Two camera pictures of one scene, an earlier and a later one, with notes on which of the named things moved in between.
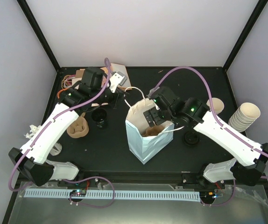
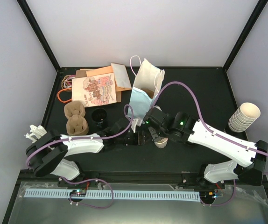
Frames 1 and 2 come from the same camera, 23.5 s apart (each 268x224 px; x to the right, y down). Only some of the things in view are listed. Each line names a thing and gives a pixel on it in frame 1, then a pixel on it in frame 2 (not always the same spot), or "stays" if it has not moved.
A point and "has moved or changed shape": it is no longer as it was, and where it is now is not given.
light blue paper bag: [144, 147] has moved or changed shape
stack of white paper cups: [244, 116] stays
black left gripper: [118, 97] -> [140, 136]
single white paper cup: [218, 104] -> [161, 143]
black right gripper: [158, 119] -> [155, 137]
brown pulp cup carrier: [79, 128] stays
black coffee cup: [99, 115] stays
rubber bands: [66, 83] stays
